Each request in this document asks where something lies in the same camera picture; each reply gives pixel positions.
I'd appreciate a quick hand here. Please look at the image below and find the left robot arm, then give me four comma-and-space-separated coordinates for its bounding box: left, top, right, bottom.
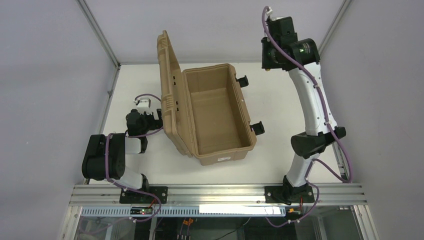
81, 108, 163, 193

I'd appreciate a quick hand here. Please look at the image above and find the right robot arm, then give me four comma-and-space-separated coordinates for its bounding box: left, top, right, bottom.
261, 17, 346, 203

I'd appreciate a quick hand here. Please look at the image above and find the tan plastic toolbox bin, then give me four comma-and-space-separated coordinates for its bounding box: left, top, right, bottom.
182, 63, 257, 166

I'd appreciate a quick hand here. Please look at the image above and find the white label on bin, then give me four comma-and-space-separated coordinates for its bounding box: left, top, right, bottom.
217, 156, 231, 162

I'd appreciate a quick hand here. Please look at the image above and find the tan toolbox lid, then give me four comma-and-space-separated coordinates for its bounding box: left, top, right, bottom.
157, 30, 193, 157

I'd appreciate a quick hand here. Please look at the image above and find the black rear toolbox latch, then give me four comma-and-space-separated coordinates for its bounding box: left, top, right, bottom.
236, 75, 249, 88

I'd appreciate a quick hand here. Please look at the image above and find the black toolbox latch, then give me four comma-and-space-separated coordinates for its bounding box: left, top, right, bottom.
236, 75, 249, 88
250, 121, 265, 136

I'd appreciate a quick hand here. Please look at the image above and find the black front toolbox latch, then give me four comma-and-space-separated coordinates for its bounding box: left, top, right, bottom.
250, 121, 265, 136

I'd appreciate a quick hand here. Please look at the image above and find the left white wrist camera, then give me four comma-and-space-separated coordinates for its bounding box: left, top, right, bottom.
135, 97, 152, 115

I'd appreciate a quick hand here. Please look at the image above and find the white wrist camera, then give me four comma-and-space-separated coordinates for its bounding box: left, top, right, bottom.
265, 7, 273, 16
135, 97, 152, 115

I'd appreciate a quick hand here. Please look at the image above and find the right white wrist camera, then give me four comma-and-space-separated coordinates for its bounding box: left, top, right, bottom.
265, 7, 273, 16

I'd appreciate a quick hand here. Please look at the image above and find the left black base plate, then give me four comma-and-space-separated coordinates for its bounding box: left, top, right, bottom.
119, 186, 169, 204

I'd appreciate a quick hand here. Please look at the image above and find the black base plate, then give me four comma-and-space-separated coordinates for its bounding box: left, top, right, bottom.
264, 184, 315, 205
119, 186, 169, 204

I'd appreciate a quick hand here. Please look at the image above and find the slotted cable duct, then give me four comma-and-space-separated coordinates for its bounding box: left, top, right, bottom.
81, 204, 286, 218

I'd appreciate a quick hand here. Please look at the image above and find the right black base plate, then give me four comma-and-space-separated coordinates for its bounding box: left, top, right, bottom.
264, 184, 315, 205

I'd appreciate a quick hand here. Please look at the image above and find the aluminium front rail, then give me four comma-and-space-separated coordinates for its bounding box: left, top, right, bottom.
69, 183, 367, 207

